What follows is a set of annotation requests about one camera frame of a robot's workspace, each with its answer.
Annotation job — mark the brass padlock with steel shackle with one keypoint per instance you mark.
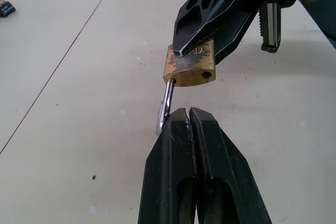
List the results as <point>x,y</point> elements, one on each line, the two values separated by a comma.
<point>189,69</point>

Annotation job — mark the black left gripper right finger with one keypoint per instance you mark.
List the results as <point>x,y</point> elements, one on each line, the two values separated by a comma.
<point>225,171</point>

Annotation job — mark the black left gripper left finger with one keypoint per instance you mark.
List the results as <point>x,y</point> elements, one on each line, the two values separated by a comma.
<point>160,171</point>

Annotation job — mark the small black box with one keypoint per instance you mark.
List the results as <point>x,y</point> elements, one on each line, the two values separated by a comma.
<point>6,9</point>

